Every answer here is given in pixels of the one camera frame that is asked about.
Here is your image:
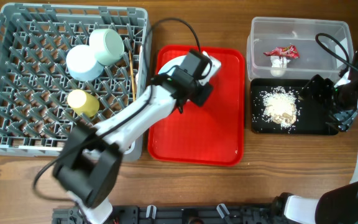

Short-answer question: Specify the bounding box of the wooden chopstick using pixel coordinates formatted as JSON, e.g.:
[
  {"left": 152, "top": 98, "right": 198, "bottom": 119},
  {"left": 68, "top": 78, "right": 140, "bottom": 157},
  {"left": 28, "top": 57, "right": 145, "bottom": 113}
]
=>
[{"left": 129, "top": 51, "right": 136, "bottom": 102}]

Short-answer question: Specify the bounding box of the red snack wrapper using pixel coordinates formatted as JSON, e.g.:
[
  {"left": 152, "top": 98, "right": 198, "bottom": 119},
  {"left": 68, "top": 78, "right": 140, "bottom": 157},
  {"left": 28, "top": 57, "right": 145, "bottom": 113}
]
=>
[{"left": 264, "top": 45, "right": 300, "bottom": 59}]

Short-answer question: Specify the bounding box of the green bowl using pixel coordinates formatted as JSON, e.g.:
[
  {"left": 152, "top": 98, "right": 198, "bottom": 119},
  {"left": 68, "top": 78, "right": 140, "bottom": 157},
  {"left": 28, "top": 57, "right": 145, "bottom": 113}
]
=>
[{"left": 89, "top": 29, "right": 125, "bottom": 66}]

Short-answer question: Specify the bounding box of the yellow plastic cup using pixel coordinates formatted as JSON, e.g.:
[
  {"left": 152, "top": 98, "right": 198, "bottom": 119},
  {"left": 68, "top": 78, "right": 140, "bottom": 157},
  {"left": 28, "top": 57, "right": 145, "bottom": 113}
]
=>
[{"left": 67, "top": 90, "right": 99, "bottom": 118}]

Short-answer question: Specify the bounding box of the light blue bowl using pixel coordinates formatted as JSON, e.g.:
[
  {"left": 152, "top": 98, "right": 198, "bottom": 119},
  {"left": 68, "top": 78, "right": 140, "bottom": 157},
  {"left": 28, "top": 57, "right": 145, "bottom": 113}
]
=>
[{"left": 66, "top": 45, "right": 104, "bottom": 82}]

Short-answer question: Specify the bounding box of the light blue round plate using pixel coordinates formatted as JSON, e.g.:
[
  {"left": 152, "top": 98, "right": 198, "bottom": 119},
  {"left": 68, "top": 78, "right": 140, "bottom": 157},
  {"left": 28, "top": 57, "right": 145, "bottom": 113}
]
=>
[{"left": 157, "top": 55, "right": 185, "bottom": 76}]

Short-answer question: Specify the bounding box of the white plastic fork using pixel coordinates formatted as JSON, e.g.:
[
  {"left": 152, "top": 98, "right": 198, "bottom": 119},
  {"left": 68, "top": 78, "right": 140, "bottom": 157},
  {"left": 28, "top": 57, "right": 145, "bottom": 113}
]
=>
[{"left": 135, "top": 46, "right": 143, "bottom": 85}]

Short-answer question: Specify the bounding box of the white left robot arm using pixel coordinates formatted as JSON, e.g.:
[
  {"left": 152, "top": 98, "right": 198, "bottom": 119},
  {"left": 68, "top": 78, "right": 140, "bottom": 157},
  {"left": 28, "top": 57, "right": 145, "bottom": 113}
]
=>
[{"left": 53, "top": 49, "right": 221, "bottom": 223}]

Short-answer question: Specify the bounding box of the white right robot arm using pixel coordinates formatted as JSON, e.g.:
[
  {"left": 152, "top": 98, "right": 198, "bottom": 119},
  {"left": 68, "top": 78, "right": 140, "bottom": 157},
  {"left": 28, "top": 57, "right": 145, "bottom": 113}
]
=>
[{"left": 282, "top": 51, "right": 358, "bottom": 223}]

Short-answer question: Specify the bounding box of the pile of rice waste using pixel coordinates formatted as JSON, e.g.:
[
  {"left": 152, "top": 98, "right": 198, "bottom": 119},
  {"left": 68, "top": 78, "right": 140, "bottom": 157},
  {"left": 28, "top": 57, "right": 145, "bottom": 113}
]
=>
[{"left": 252, "top": 86, "right": 300, "bottom": 129}]

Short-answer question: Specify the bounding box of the black food waste tray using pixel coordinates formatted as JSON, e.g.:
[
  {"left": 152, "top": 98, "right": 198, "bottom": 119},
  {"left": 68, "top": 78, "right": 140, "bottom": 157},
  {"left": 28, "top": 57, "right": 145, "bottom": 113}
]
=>
[{"left": 250, "top": 78, "right": 338, "bottom": 136}]

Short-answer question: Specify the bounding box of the clear plastic waste bin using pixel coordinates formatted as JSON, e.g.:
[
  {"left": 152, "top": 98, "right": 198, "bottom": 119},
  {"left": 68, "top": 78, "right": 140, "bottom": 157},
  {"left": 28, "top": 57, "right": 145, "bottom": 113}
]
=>
[{"left": 247, "top": 17, "right": 354, "bottom": 82}]

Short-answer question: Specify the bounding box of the grey plastic dishwasher rack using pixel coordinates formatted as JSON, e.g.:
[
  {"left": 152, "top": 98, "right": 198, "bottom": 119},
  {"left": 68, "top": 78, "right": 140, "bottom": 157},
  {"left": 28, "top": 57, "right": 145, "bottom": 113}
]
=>
[{"left": 0, "top": 3, "right": 152, "bottom": 157}]

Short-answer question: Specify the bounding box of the red plastic tray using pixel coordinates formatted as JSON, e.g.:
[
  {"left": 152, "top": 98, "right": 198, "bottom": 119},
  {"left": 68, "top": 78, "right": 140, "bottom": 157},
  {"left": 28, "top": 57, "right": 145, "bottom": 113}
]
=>
[{"left": 147, "top": 47, "right": 246, "bottom": 166}]

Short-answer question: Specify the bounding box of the crumpled white tissue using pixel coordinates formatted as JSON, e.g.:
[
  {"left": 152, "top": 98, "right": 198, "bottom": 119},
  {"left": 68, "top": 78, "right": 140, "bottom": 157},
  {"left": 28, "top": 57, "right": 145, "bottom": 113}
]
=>
[{"left": 270, "top": 56, "right": 291, "bottom": 77}]

